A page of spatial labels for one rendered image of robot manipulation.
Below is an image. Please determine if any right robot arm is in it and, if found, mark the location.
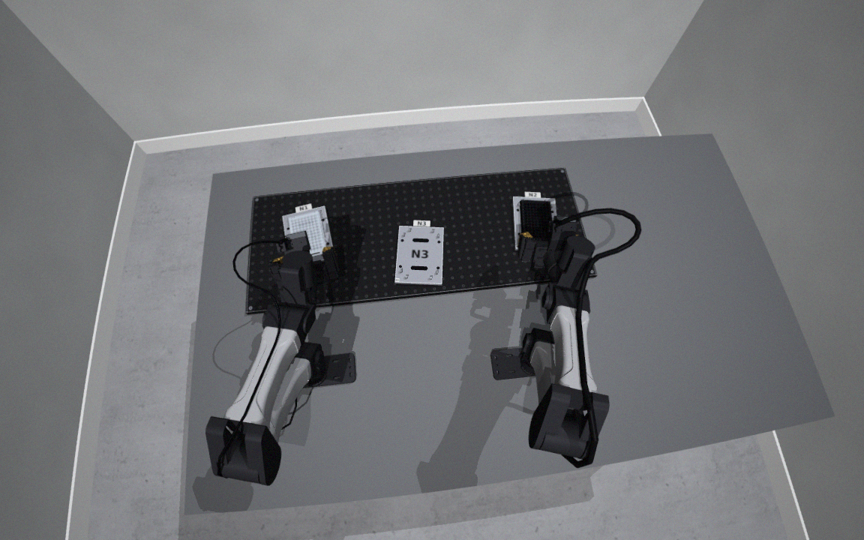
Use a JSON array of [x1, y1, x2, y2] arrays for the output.
[[490, 216, 610, 460]]

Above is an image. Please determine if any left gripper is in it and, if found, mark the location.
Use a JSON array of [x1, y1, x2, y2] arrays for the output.
[[269, 247, 340, 288]]

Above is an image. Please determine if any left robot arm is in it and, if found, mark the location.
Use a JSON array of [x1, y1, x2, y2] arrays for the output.
[[205, 230, 356, 486]]

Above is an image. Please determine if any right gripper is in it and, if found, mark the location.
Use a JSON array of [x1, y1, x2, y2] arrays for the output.
[[517, 232, 563, 275]]

